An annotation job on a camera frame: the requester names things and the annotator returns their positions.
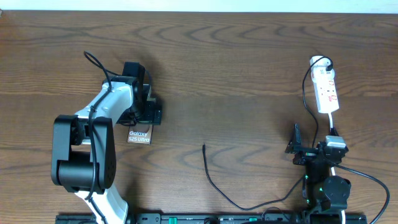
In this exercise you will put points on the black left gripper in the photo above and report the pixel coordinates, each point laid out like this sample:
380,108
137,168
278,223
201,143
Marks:
149,118

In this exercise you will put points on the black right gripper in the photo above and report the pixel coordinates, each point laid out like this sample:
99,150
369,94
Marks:
295,146

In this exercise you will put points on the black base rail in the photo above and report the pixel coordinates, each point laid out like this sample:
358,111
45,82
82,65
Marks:
156,218

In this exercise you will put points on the white power strip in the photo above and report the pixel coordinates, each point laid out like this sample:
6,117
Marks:
325,90

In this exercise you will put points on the white usb wall charger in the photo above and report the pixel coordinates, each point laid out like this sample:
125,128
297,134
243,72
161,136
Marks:
323,65

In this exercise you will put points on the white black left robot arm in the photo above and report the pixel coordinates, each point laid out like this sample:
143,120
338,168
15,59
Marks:
83,148

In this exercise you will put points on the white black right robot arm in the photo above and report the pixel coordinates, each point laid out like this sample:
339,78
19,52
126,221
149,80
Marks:
326,193

